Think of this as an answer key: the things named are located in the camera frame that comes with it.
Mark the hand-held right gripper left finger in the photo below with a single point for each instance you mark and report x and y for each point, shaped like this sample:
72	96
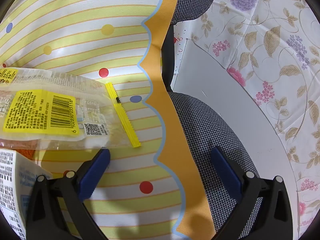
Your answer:
95	175

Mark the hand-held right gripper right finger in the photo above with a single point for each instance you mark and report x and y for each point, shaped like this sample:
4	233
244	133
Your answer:
227	175

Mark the white milk carton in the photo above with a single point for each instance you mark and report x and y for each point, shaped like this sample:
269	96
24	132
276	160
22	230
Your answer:
12	180

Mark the clear snack wrapper yellow label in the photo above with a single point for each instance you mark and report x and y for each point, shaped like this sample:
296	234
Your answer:
62	92

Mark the grey mesh office chair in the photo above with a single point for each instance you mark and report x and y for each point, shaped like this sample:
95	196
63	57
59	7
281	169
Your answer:
200	130

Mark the yellow striped dotted cloth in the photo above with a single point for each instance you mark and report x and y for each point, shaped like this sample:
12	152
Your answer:
87	42

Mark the floral plastic sheet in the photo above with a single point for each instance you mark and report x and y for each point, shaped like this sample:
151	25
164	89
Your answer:
275	42

